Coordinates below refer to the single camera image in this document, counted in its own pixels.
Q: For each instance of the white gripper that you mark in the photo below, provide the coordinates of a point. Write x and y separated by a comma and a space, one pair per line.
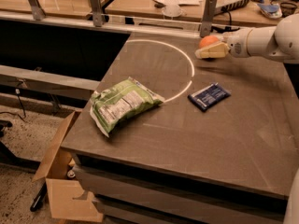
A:
237, 43

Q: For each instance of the orange fruit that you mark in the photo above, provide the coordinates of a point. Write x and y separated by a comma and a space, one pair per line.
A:
208, 40

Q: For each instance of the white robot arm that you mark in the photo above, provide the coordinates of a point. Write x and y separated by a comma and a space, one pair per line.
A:
275, 43

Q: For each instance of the grey power strip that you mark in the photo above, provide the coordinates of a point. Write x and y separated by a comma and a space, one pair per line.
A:
229, 5

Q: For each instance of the dark blue snack packet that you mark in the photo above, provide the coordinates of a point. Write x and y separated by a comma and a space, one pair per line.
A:
208, 96

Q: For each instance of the blue and white mask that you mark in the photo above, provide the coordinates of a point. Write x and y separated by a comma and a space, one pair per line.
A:
271, 11

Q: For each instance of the white face mask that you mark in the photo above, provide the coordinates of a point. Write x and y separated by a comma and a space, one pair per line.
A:
172, 10

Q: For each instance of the green chip bag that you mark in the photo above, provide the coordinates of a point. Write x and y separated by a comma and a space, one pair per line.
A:
120, 102

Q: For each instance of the open cardboard box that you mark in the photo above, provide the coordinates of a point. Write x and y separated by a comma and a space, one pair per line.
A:
67, 199

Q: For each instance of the grey metal bracket right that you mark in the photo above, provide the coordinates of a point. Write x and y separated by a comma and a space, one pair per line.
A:
208, 15

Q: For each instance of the grey metal bracket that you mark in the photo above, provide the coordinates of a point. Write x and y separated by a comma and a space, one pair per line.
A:
208, 15
97, 11
37, 11

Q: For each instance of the grey metal bracket middle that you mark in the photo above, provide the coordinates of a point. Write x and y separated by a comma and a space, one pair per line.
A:
97, 11

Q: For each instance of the grey metal bracket left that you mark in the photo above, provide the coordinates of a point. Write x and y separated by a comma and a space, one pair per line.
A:
37, 11

